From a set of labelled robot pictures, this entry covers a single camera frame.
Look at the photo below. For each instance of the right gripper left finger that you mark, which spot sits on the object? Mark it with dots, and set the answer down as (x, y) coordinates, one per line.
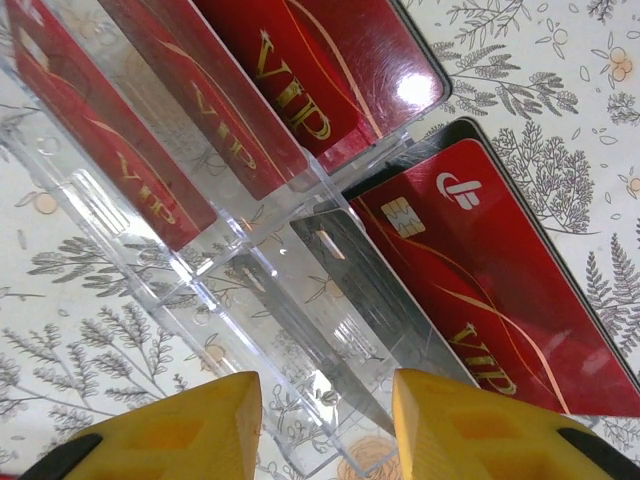
(165, 440)

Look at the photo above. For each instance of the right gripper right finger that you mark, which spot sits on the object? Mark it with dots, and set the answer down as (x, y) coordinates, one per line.
(500, 440)

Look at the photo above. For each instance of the clear acrylic card stand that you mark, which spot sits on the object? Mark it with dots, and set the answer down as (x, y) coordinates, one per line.
(250, 300)

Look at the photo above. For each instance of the red VIP card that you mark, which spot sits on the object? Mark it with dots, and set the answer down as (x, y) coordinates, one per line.
(350, 60)
(475, 280)
(125, 165)
(225, 130)

